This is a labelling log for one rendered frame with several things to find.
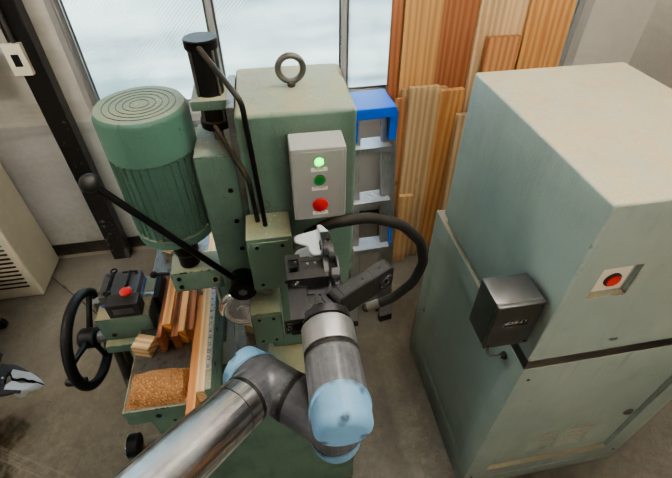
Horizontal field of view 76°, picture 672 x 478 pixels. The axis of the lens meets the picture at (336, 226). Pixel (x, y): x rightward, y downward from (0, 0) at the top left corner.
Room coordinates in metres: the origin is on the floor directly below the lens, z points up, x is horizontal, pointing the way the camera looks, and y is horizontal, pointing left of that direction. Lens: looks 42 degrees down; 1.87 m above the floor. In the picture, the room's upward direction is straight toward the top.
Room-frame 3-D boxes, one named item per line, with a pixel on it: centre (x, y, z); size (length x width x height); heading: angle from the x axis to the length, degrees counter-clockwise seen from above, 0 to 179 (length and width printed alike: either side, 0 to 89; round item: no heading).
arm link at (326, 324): (0.34, 0.01, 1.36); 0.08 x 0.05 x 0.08; 99
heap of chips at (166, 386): (0.51, 0.42, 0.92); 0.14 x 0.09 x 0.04; 99
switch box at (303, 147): (0.67, 0.03, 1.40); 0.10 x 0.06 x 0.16; 99
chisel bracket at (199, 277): (0.76, 0.35, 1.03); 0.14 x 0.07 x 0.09; 99
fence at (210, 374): (0.77, 0.34, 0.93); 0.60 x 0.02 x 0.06; 9
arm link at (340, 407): (0.27, 0.00, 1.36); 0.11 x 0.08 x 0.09; 9
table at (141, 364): (0.75, 0.48, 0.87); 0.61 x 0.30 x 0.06; 9
